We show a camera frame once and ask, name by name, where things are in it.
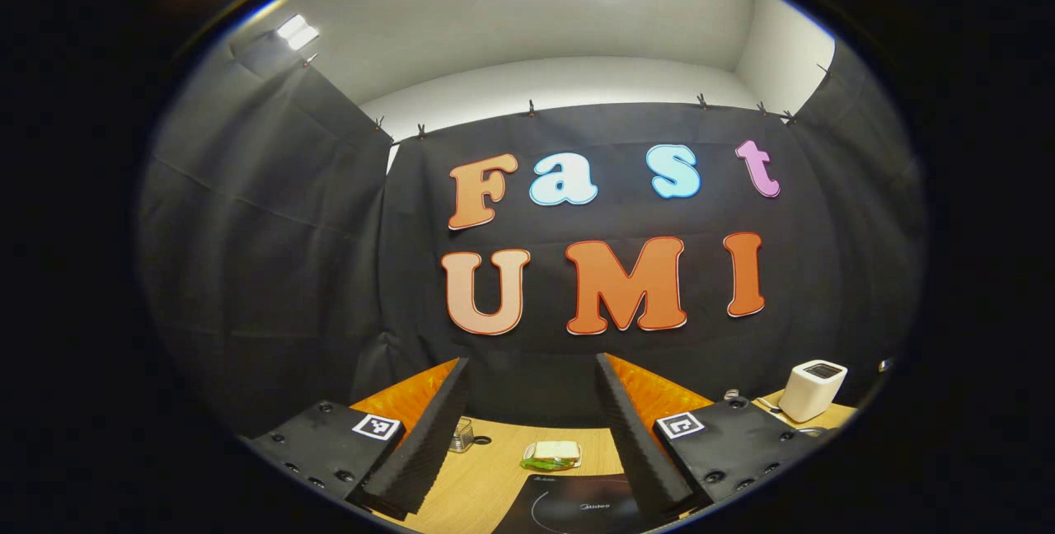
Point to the black backdrop cloth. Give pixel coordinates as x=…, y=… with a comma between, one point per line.
x=264, y=270

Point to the small ceiling light panel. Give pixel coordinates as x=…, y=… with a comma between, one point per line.
x=297, y=31

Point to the black induction cooktop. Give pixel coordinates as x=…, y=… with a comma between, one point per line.
x=569, y=505

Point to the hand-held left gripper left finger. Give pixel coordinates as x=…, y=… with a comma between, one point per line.
x=429, y=435

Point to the sandwich with lettuce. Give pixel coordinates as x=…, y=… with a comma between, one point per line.
x=554, y=453

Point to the white toaster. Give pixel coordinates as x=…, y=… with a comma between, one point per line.
x=812, y=394

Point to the row of black cloth clips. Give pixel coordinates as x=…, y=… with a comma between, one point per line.
x=532, y=109

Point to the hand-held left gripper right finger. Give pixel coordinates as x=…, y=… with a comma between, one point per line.
x=630, y=435

